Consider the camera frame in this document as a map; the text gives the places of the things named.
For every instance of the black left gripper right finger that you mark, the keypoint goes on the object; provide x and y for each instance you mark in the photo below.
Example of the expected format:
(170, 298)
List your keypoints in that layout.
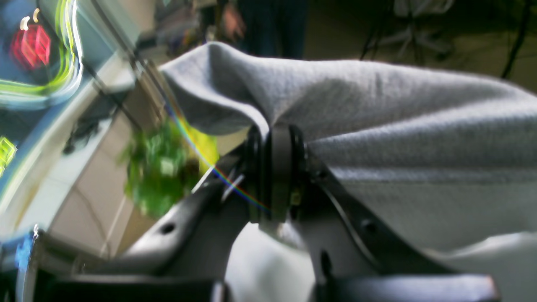
(356, 256)

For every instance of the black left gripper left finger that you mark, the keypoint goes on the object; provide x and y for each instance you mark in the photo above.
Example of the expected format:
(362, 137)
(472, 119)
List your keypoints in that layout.
(184, 256)

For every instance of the grey printed T-shirt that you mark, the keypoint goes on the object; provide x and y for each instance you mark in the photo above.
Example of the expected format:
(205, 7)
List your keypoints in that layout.
(448, 160)

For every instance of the green potted plant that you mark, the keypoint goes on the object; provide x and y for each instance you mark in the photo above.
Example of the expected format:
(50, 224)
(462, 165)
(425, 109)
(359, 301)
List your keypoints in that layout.
(164, 165)

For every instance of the white office chair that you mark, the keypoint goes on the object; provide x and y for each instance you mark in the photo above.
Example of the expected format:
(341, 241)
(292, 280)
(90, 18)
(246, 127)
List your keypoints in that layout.
(411, 12)

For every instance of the person in dark clothes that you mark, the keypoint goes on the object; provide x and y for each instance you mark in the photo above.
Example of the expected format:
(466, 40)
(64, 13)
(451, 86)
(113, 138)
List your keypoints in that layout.
(266, 28)

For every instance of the neon pink cube sign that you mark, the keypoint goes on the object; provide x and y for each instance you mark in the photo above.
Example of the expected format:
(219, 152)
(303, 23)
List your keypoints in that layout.
(31, 45)

